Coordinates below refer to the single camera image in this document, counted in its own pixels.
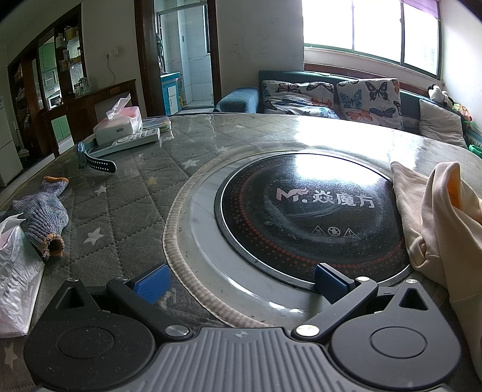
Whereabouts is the grey quilted star table cover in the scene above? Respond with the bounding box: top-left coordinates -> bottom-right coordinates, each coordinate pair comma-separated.
0,113 -> 482,392

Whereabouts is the grey cushion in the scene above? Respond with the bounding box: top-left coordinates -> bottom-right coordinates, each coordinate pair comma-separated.
419,99 -> 468,148

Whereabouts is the colourful plush toy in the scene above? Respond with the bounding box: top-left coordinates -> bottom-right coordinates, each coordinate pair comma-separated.
452,102 -> 472,122

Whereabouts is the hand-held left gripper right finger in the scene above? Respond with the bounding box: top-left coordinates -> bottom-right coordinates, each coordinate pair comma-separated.
292,263 -> 443,342

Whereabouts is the white plastic bag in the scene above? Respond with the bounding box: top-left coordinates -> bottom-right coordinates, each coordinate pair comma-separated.
0,213 -> 46,338

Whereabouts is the panda plush toy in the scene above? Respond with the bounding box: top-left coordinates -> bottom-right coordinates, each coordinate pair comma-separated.
428,84 -> 455,107

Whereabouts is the clear plastic box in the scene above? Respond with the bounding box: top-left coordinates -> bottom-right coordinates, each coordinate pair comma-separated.
142,116 -> 172,132

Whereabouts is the blue armrest cover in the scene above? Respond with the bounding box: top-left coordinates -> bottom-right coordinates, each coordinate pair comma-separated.
214,87 -> 260,114

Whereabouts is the grey knit glove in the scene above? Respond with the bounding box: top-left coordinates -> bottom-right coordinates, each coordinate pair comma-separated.
5,176 -> 70,261

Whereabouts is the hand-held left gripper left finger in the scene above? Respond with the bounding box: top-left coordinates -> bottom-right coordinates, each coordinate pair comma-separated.
53,263 -> 192,342

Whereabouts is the butterfly print cushion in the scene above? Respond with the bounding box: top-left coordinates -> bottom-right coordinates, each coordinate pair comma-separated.
261,80 -> 341,120
336,78 -> 403,131

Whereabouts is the dark teal sofa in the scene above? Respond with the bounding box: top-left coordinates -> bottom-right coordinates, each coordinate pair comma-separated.
213,70 -> 482,151

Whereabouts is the purple curtain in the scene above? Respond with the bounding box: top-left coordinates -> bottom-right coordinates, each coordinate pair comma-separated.
401,0 -> 441,17

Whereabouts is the round black induction cooktop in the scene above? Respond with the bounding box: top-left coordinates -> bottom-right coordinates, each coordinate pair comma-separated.
214,153 -> 413,286

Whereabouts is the green framed window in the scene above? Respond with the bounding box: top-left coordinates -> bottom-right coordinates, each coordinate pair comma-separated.
303,0 -> 443,76

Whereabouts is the dark wooden cabinet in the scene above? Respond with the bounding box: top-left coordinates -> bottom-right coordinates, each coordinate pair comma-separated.
8,4 -> 138,156

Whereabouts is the cream sweatshirt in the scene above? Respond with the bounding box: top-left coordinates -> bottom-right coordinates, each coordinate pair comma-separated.
390,161 -> 482,340

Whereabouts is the pink and white tissue box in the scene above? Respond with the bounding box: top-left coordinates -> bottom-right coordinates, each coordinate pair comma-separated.
93,94 -> 143,146

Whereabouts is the white remote control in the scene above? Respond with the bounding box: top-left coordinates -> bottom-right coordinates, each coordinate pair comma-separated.
89,128 -> 161,158

